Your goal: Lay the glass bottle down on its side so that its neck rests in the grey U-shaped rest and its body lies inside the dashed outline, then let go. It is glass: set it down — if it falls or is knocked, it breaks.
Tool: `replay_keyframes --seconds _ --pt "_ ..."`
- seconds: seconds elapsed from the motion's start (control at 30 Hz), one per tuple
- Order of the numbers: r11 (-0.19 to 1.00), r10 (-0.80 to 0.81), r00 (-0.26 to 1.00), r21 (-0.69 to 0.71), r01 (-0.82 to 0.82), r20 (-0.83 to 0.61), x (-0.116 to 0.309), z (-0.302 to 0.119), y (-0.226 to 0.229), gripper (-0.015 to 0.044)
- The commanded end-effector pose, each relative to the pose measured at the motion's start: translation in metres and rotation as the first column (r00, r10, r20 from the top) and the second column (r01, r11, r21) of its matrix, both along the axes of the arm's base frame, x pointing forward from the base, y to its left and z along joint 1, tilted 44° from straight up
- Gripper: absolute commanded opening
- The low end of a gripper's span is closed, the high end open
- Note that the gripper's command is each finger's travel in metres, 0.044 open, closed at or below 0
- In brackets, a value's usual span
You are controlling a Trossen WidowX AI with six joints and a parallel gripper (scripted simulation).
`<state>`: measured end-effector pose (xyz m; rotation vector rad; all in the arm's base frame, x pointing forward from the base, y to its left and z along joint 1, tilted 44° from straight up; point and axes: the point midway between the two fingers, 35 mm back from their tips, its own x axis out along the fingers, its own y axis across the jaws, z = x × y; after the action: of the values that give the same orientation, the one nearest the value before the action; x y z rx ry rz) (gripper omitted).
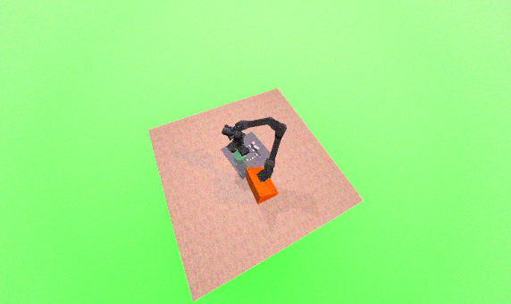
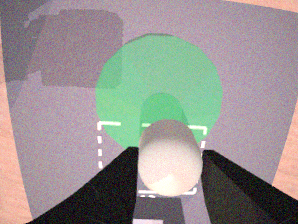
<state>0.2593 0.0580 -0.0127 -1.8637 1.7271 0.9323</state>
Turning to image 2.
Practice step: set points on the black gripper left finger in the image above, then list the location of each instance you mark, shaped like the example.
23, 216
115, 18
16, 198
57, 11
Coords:
108, 198

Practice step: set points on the green glass bottle with white cap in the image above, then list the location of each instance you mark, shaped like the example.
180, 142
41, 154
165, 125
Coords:
161, 94

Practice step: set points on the grey flat mat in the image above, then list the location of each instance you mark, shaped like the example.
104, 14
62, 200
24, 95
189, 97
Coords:
54, 52

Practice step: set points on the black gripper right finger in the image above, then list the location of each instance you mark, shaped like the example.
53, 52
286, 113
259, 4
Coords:
235, 196

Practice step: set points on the pale lavender blocks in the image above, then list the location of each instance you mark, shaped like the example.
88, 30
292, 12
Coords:
172, 212

